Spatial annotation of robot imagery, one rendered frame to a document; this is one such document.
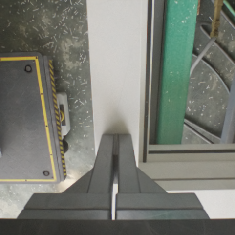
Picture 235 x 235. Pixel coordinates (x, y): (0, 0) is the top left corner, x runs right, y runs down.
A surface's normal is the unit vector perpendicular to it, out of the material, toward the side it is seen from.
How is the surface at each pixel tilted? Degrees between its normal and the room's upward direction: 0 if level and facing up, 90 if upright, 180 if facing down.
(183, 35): 0
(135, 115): 0
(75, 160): 0
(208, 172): 90
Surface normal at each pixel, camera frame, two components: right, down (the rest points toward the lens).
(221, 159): -0.01, 0.29
